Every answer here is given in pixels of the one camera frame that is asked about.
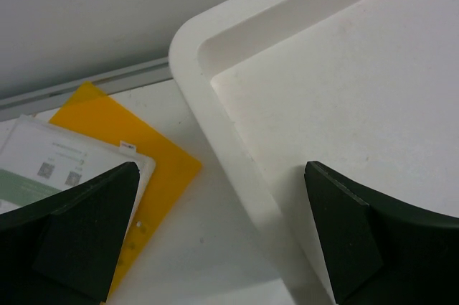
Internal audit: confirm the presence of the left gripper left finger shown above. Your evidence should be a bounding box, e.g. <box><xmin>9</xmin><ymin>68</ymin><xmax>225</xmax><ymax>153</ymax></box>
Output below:
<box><xmin>1</xmin><ymin>161</ymin><xmax>140</xmax><ymax>304</ymax></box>

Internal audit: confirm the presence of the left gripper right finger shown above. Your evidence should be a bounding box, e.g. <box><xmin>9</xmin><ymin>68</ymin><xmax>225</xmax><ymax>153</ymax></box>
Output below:
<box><xmin>304</xmin><ymin>161</ymin><xmax>458</xmax><ymax>304</ymax></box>

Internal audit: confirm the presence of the white printed booklet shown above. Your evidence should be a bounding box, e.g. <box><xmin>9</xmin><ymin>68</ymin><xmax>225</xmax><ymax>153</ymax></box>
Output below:
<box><xmin>1</xmin><ymin>116</ymin><xmax>156</xmax><ymax>213</ymax></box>

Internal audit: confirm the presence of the yellow folder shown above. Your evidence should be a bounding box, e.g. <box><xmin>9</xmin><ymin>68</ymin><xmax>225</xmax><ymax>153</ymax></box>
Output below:
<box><xmin>49</xmin><ymin>83</ymin><xmax>202</xmax><ymax>291</ymax></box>

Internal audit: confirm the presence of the white three-drawer organizer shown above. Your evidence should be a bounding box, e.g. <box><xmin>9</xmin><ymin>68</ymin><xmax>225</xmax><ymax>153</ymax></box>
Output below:
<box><xmin>169</xmin><ymin>0</ymin><xmax>458</xmax><ymax>304</ymax></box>

